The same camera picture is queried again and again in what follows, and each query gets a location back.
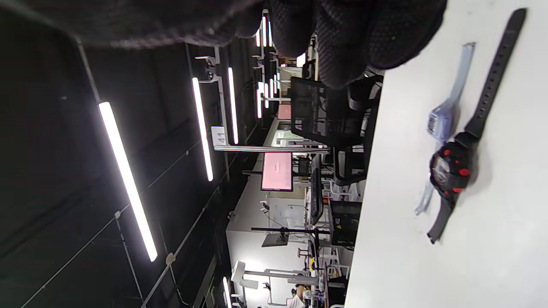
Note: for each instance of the person's right hand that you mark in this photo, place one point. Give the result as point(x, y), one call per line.
point(342, 34)

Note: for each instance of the light blue watch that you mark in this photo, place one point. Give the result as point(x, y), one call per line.
point(439, 122)

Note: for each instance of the black red watch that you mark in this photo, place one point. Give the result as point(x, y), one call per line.
point(449, 169)

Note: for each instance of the black mesh office chair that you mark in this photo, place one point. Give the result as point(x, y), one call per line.
point(312, 111)

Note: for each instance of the ceiling light strip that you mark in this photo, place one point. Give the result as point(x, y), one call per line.
point(126, 179)
point(202, 128)
point(233, 105)

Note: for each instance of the grey metal ceiling beam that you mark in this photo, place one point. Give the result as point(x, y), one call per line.
point(269, 149)

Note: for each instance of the pink lit monitor screen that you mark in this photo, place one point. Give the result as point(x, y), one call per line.
point(277, 171)

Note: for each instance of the white hanging number sign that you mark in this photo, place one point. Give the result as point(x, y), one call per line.
point(219, 136)

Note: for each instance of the dark computer monitor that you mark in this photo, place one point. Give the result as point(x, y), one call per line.
point(344, 222)
point(316, 196)

